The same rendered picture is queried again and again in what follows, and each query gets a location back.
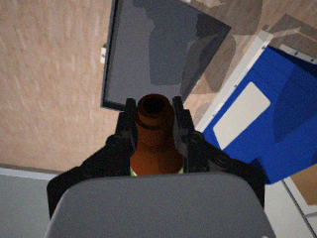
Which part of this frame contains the blue plastic crate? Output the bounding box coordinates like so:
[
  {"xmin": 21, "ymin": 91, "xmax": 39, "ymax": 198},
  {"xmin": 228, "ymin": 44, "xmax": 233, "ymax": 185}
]
[{"xmin": 202, "ymin": 45, "xmax": 317, "ymax": 184}]

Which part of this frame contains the brown glass bottle with cream label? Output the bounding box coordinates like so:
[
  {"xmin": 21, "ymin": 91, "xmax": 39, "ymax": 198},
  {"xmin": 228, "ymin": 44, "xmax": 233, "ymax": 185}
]
[{"xmin": 130, "ymin": 94, "xmax": 183, "ymax": 176}]

